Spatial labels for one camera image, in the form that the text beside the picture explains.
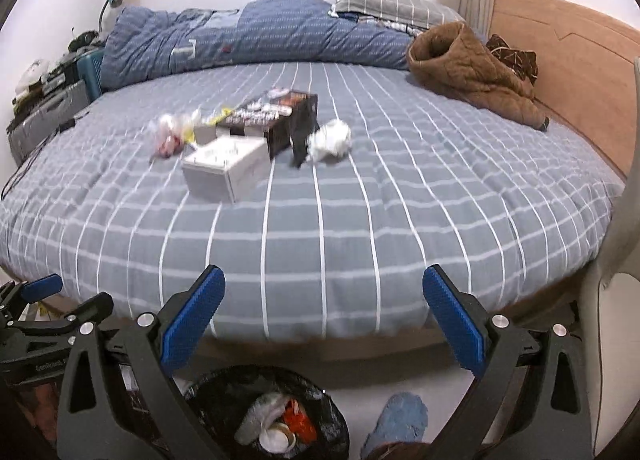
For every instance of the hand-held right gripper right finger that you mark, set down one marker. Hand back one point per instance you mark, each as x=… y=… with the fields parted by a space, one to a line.
x=455 y=325

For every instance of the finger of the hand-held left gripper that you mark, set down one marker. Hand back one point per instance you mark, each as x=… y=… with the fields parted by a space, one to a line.
x=42 y=288
x=90 y=307

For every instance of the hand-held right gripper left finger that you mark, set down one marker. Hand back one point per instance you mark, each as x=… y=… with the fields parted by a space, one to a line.
x=192 y=322

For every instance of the bin with black bag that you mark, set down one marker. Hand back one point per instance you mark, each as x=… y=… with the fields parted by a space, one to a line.
x=220 y=400

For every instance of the clear bubble wrap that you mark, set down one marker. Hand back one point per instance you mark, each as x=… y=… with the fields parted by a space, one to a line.
x=260 y=410

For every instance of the red plastic bag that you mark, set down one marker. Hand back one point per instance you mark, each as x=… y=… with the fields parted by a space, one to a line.
x=300 y=422

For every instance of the white earphone box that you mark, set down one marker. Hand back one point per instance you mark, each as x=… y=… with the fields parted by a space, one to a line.
x=225 y=164

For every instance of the yellow snack packet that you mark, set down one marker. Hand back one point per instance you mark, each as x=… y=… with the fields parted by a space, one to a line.
x=220 y=115

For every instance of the black foil packet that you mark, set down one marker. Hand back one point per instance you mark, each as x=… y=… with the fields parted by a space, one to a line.
x=304 y=134

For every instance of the brown printed box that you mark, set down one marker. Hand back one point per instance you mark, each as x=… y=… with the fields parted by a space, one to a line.
x=270 y=114

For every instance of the white tissue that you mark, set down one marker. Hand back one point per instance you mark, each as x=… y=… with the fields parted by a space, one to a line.
x=330 y=139

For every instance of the blue fuzzy slipper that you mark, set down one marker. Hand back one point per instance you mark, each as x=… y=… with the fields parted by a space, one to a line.
x=400 y=417

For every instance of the bed with grey checked sheet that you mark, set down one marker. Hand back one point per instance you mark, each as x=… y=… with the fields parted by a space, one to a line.
x=350 y=240

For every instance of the beige chair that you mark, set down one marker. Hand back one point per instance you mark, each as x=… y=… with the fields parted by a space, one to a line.
x=610 y=340

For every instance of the grey suitcase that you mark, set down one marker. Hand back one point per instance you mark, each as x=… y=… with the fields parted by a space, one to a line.
x=50 y=114

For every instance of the white rounded item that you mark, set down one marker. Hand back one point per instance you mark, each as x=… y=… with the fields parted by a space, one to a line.
x=31 y=74

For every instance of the teal plastic stool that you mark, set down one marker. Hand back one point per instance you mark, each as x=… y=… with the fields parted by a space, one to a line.
x=90 y=72

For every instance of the pile of dark clutter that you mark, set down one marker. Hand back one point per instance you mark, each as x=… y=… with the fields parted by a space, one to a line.
x=85 y=39

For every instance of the brown quilted jacket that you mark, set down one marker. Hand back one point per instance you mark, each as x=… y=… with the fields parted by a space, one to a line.
x=465 y=69

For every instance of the dark patterned cloth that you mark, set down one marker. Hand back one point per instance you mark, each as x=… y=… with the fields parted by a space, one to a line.
x=515 y=57

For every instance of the blue striped duvet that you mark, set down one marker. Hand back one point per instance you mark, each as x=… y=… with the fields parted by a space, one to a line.
x=275 y=34

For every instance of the wooden headboard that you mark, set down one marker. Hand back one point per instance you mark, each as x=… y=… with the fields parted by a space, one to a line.
x=575 y=49

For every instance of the dark striped cloth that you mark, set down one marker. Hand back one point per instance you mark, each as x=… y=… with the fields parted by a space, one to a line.
x=395 y=25

